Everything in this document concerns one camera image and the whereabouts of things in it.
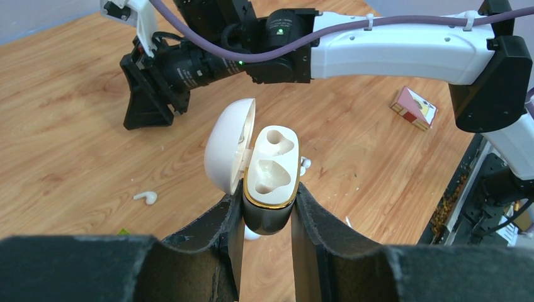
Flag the red card box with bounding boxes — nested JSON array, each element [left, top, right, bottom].
[[390, 86, 438, 131]]

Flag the white oval pill case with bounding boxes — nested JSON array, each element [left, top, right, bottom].
[[244, 225, 261, 241]]

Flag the white eartips cluster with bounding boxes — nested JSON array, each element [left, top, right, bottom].
[[299, 156, 312, 176]]

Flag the small white plastic sliver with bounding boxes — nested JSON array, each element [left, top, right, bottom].
[[345, 216, 352, 228]]

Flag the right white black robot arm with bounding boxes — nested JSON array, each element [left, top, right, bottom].
[[100, 1, 533, 181]]

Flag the white earbud charging case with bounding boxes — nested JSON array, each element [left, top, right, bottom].
[[204, 98, 301, 235]]

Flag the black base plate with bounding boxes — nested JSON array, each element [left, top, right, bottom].
[[417, 133, 534, 247]]

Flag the green toy block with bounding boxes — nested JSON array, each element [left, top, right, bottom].
[[117, 228, 130, 235]]

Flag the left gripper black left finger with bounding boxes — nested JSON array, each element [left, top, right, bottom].
[[1, 187, 244, 301]]

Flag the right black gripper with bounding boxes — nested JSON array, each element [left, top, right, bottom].
[[120, 36, 243, 130]]

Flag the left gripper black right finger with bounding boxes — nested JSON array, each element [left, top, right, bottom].
[[291, 184, 533, 301]]

